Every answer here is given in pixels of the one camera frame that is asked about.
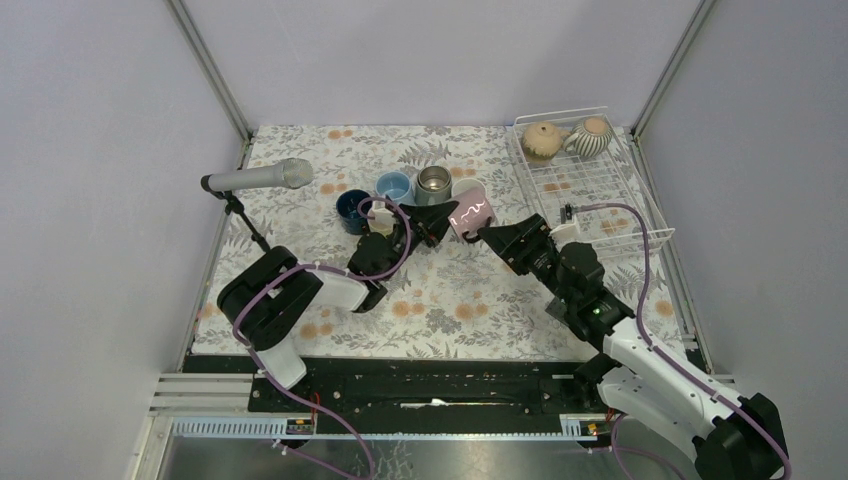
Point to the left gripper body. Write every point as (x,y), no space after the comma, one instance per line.
(397,240)

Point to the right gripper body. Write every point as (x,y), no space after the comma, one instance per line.
(547,272)

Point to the grey-green cup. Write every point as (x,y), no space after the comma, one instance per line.
(425,198)

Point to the mauve cup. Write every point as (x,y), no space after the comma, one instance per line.
(473,212)

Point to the light blue cup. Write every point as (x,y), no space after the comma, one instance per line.
(397,187)

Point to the white and blue cup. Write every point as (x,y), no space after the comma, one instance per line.
(467,184)

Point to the dark blue cup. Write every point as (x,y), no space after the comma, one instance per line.
(353,207)

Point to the beige ribbed cup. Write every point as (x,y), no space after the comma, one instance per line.
(541,141)

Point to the silver microphone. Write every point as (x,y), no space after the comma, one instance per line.
(290,173)

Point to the striped grey cup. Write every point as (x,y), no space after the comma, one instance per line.
(589,137)

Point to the cream cup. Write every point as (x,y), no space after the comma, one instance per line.
(434,178)

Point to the black tripod mic stand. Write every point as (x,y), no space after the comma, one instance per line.
(236,207)

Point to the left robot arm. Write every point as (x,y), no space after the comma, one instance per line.
(265,302)

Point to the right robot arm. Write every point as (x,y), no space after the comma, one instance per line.
(725,434)

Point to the dark grey building plate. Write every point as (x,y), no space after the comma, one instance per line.
(558,310)

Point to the floral table mat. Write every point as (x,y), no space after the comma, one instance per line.
(454,301)

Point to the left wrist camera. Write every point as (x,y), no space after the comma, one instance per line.
(381,220)

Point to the white wire dish rack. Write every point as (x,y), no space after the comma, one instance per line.
(570,177)

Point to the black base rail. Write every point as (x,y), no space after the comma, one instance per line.
(355,388)

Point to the right aluminium frame post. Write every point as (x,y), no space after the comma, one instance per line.
(690,35)

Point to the aluminium frame post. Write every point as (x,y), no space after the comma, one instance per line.
(690,35)
(211,71)

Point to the left aluminium frame post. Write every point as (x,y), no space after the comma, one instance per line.
(211,71)

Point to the white cable duct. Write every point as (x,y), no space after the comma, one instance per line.
(418,426)

